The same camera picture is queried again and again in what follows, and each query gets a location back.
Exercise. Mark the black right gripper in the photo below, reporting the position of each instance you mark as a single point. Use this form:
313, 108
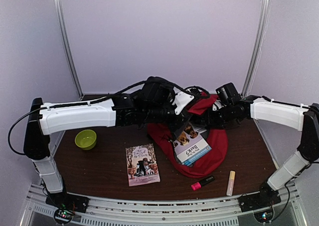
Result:
210, 120

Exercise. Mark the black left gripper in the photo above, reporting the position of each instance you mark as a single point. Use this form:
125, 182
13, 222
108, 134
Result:
184, 118

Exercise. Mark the blue dog picture book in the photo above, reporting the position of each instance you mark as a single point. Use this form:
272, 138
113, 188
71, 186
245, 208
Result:
191, 145

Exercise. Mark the red student backpack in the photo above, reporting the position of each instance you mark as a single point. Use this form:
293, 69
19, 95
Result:
217, 139

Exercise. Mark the pink illustrated paperback book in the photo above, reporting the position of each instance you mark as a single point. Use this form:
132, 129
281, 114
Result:
142, 167

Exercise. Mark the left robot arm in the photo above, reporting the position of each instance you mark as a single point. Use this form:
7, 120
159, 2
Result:
154, 100

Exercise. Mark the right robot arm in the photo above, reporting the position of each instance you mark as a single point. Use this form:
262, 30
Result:
232, 106

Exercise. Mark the pale yellow highlighter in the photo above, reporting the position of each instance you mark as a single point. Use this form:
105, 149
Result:
230, 185

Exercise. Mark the pink black highlighter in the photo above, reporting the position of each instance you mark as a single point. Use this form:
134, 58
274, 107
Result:
201, 183

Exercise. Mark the lime green bowl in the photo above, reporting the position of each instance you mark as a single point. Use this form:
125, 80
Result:
86, 139

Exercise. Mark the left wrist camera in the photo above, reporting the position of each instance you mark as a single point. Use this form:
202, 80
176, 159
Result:
182, 99

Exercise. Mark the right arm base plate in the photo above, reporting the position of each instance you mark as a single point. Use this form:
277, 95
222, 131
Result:
256, 201

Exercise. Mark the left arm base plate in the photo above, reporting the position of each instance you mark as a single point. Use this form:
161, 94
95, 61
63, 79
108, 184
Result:
69, 202

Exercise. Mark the right aluminium frame post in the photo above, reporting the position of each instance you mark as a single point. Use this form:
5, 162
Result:
256, 53

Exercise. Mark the aluminium frame post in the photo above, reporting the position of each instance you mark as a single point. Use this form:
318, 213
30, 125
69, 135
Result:
67, 48
256, 53

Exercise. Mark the front aluminium rail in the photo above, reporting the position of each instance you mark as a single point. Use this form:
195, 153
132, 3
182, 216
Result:
223, 211

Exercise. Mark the left aluminium frame post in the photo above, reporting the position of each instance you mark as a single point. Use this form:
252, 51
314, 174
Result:
67, 48

